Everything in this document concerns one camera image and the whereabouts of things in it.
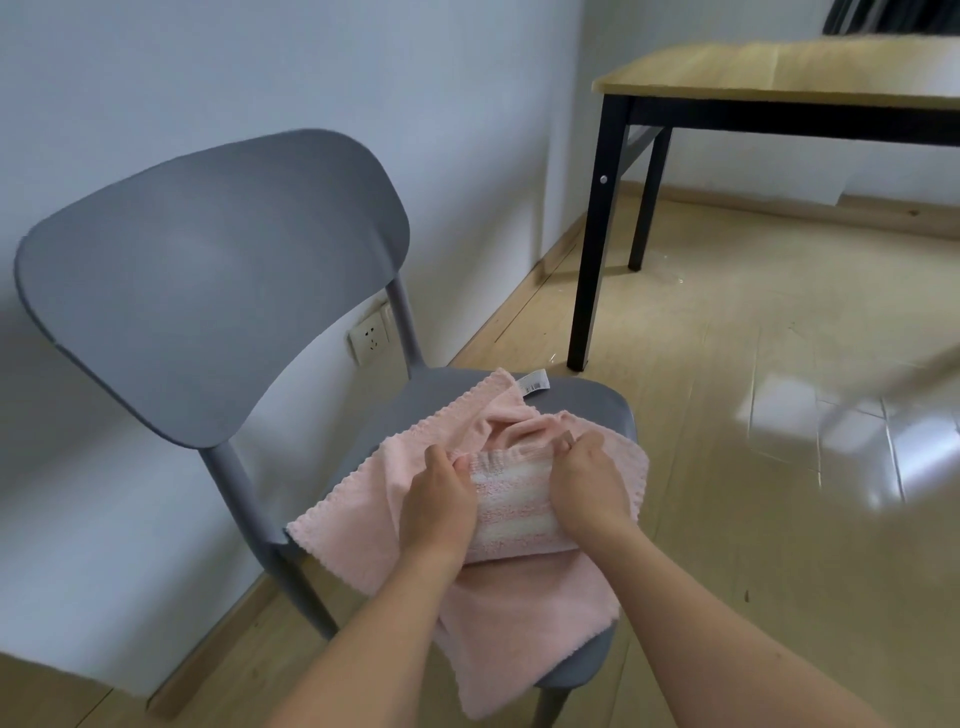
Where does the person's left forearm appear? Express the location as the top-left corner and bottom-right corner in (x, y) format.
(262, 547), (466, 728)

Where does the person's right hand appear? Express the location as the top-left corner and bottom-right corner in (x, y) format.
(547, 428), (635, 555)

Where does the wide dark curtain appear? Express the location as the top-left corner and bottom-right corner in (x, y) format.
(821, 0), (960, 37)

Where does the person's right forearm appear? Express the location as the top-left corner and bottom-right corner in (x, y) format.
(588, 521), (886, 728)

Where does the grey plastic chair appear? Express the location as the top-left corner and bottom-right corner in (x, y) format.
(13, 128), (640, 728)

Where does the pink white striped towel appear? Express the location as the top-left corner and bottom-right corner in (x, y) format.
(455, 448), (580, 565)

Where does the person's left hand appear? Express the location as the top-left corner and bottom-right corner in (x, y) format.
(397, 444), (481, 573)

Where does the wooden table with black legs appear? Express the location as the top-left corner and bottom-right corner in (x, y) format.
(567, 35), (960, 374)

